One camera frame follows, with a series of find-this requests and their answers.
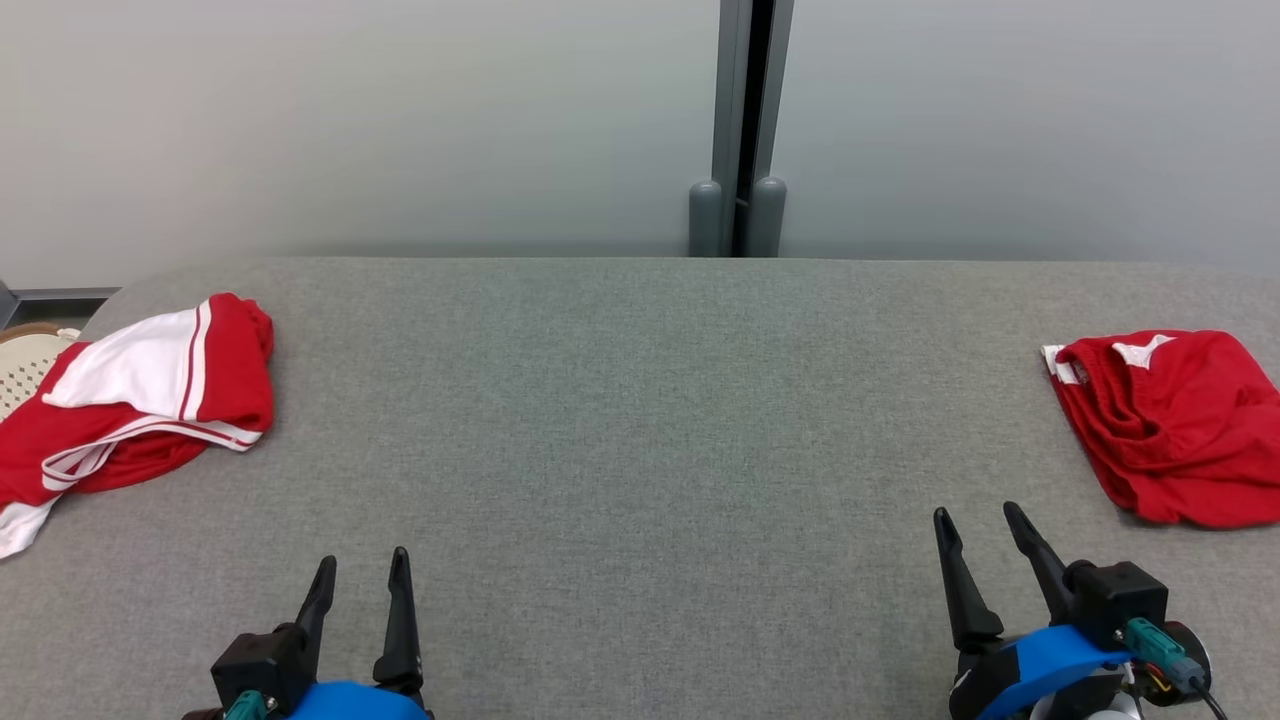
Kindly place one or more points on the grey partition frame post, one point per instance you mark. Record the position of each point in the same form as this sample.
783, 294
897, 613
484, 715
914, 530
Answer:
728, 100

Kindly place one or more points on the dark grey baseboard strip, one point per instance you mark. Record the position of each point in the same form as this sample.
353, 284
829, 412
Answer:
60, 294

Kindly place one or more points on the white perforated laundry basket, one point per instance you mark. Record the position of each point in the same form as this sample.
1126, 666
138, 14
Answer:
25, 375

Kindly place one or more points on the red garment with white panel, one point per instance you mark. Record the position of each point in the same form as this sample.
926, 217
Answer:
235, 370

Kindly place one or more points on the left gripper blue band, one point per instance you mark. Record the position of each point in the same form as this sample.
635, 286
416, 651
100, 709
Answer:
355, 702

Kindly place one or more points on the grey cylindrical post foot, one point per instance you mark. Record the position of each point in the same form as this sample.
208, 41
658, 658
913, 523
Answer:
768, 222
705, 222

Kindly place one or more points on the red Bulls 23 garment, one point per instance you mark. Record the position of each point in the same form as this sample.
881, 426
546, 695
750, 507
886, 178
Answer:
1200, 440

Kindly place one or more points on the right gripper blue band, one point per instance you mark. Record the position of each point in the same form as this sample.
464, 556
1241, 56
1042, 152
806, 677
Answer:
1050, 665

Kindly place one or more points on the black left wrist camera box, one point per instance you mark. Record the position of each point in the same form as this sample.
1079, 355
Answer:
255, 665

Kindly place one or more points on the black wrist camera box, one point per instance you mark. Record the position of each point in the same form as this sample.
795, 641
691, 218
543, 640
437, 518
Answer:
255, 665
1115, 595

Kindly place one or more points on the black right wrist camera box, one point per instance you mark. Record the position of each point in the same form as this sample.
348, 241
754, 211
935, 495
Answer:
1115, 595

